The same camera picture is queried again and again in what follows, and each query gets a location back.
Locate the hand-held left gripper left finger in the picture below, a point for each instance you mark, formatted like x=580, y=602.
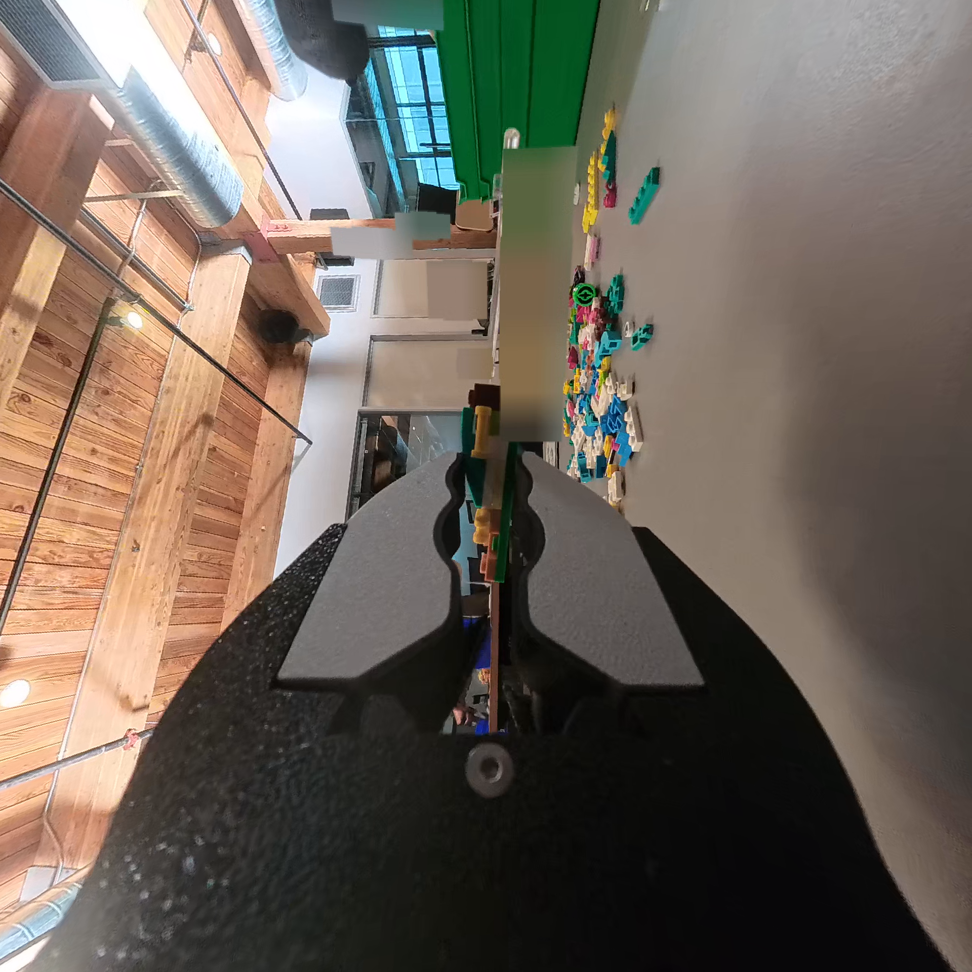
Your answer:
x=380, y=592

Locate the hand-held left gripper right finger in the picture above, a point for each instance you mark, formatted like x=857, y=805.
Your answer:
x=607, y=600

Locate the grey desk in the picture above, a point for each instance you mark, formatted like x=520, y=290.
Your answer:
x=797, y=304

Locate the glass door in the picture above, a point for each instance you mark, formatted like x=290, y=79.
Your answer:
x=395, y=455

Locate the pile of colourful toy bricks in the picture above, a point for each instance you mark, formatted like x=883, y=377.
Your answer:
x=600, y=410

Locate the brick model on green plate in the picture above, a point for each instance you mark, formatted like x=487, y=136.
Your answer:
x=479, y=425

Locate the black metal rod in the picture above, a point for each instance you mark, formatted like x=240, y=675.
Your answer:
x=243, y=383

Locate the small teal toy brick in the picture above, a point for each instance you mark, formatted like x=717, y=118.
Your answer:
x=642, y=337

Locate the black ceiling speaker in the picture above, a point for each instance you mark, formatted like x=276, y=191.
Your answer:
x=281, y=325

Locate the green round wheel piece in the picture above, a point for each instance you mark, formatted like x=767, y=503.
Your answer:
x=585, y=294

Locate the round ceiling lamp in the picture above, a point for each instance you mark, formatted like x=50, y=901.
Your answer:
x=134, y=320
x=14, y=692

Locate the black monitor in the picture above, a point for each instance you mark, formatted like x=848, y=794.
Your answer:
x=437, y=197

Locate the long teal toy brick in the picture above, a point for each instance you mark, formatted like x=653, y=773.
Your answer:
x=644, y=196

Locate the large window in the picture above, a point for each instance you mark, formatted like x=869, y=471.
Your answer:
x=406, y=99

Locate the black round object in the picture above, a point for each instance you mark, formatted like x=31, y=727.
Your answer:
x=319, y=42

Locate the wall vent grille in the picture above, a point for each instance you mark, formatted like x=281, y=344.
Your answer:
x=336, y=291

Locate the large silver air duct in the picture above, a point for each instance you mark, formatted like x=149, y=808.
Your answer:
x=175, y=152

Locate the green base plate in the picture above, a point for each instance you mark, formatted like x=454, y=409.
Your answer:
x=493, y=76

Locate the narrow silver air duct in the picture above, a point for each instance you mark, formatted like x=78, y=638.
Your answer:
x=277, y=45

